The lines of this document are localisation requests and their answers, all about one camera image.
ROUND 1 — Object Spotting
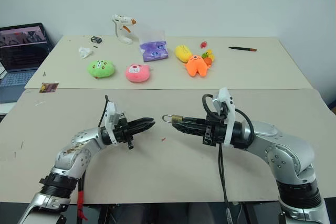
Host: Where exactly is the beige cardboard table cover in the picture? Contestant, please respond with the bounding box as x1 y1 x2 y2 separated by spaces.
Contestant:
0 88 336 205
24 35 315 90

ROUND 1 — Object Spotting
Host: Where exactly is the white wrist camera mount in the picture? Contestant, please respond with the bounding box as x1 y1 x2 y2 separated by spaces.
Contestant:
103 100 125 146
211 87 236 147

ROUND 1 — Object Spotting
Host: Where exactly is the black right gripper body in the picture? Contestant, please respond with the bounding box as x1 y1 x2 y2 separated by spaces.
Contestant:
202 114 227 147

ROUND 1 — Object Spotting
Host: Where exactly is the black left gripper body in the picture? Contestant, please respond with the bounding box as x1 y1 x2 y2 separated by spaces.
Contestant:
113 117 136 152

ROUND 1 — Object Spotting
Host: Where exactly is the black cable with red tape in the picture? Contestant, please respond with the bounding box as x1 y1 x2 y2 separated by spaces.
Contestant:
76 168 89 222

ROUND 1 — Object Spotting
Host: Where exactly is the black hanging cable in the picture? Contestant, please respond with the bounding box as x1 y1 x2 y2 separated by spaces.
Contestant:
217 142 233 222

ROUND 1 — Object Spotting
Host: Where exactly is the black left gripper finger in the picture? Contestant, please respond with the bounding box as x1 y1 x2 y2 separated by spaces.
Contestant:
131 122 156 135
128 116 155 128

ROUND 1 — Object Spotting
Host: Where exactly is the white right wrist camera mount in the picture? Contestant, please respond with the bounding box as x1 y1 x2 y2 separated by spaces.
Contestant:
211 87 236 147

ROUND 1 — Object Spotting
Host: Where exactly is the thin black left wrist cable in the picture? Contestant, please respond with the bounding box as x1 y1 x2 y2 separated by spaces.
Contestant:
98 94 110 130

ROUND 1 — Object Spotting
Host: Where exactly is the green round plush toy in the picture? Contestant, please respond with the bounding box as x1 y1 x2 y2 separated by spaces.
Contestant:
87 59 117 80

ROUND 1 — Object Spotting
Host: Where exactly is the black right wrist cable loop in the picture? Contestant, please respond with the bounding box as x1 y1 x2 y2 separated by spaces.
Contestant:
202 93 255 143

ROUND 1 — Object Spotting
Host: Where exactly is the brass padlock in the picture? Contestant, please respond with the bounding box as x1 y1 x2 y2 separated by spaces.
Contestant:
162 114 184 125

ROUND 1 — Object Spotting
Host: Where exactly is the small dark picture card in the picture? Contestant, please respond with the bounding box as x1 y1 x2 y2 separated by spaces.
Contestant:
39 82 59 94

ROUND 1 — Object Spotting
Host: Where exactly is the black pen with orange end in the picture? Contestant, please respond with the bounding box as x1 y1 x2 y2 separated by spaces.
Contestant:
228 46 258 52

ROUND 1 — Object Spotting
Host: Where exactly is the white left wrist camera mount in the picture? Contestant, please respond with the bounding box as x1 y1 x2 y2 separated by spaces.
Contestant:
103 100 125 146

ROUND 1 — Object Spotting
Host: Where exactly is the orange plush toy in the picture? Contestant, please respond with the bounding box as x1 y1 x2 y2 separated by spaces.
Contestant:
184 54 210 78

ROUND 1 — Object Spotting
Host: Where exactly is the purple plush in plastic bag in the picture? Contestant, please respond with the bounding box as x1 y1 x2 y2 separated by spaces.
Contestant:
139 29 170 63

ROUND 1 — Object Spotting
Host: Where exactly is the crumpled white tissue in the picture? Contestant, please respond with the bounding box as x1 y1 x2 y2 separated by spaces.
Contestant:
78 46 94 59

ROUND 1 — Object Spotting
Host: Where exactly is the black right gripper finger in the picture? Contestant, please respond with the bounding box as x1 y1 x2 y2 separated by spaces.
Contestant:
182 115 208 127
171 122 208 137

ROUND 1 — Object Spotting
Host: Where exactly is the pink round plush toy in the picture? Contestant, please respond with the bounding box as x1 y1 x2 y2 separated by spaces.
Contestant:
124 63 151 83

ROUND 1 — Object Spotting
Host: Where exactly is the small yellow green plush toy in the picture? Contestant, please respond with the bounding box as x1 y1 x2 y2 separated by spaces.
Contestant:
201 48 216 66

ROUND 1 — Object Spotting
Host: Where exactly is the open laptop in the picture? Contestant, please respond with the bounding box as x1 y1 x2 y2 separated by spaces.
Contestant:
0 22 52 104

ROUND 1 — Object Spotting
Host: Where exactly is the white orange glue gun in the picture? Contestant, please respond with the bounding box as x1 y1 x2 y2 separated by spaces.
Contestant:
111 14 138 45

